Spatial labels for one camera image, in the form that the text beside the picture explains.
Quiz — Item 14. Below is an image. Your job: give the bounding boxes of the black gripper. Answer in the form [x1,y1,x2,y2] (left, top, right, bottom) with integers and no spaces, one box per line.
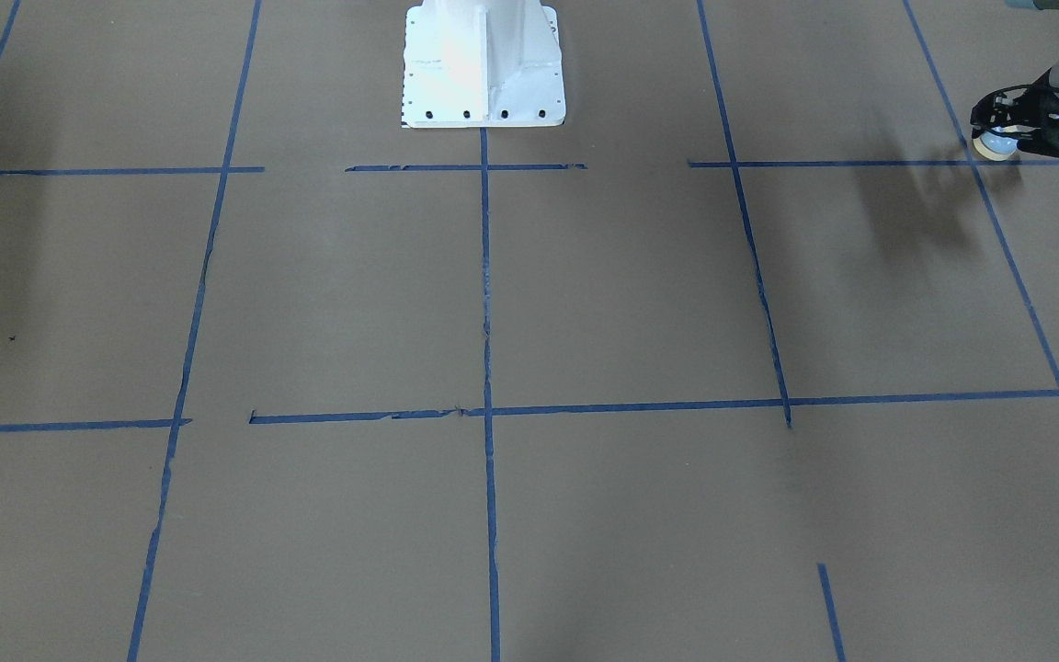
[1018,89,1059,159]

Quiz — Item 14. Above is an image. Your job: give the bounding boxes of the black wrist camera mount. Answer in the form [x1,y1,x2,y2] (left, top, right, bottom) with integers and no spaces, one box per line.
[970,85,1031,138]

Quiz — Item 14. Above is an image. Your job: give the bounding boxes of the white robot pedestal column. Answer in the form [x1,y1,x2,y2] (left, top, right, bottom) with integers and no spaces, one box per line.
[401,1,567,130]

